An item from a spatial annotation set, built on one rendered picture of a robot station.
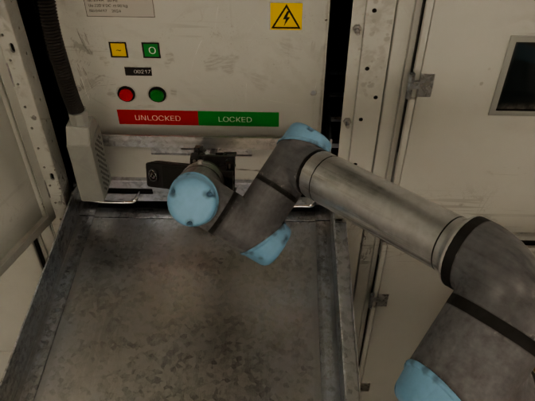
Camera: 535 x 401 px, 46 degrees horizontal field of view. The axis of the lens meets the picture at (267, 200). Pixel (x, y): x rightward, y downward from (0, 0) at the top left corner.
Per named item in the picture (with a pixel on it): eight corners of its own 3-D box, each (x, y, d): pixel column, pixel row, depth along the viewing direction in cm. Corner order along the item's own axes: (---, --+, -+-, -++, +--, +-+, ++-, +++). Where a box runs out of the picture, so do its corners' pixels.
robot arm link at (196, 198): (202, 242, 93) (153, 210, 92) (210, 222, 103) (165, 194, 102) (232, 199, 91) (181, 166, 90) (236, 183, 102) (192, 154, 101)
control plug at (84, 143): (105, 202, 127) (87, 132, 115) (80, 202, 127) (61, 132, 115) (113, 177, 132) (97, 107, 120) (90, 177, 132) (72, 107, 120)
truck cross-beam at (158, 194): (327, 204, 139) (329, 184, 135) (83, 200, 140) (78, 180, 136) (326, 189, 142) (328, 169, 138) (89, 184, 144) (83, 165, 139)
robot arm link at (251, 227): (309, 211, 95) (248, 171, 94) (268, 274, 95) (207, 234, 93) (300, 208, 103) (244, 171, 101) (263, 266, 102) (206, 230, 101)
